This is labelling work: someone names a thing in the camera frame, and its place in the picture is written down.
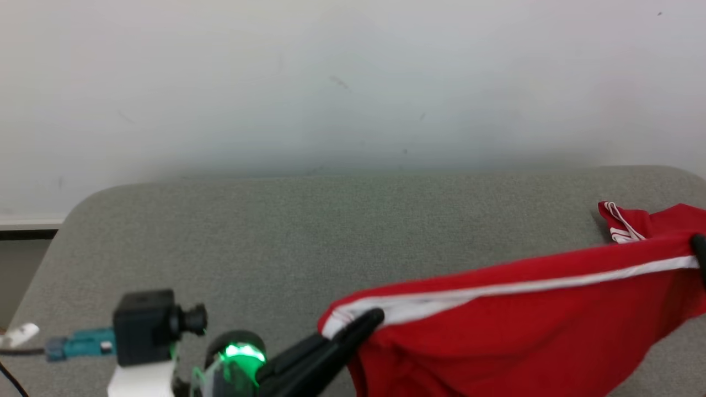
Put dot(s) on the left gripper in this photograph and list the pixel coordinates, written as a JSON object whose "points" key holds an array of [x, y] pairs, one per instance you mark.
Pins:
{"points": [[237, 364]]}

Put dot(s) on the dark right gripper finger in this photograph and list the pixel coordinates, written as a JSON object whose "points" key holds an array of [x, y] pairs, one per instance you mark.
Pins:
{"points": [[700, 253]]}

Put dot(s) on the red jersey with white panels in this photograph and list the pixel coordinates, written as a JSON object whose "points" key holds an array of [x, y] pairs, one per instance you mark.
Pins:
{"points": [[670, 223]]}

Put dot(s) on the plain red garment white trim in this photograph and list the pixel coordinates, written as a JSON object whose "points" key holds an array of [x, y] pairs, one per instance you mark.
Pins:
{"points": [[496, 342]]}

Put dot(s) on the dark baseboard strip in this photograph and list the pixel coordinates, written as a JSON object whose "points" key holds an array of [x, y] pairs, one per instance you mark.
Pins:
{"points": [[27, 234]]}

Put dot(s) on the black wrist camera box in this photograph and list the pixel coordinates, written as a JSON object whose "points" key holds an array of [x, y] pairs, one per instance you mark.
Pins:
{"points": [[143, 328]]}

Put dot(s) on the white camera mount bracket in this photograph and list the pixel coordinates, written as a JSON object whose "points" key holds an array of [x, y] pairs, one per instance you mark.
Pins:
{"points": [[143, 380]]}

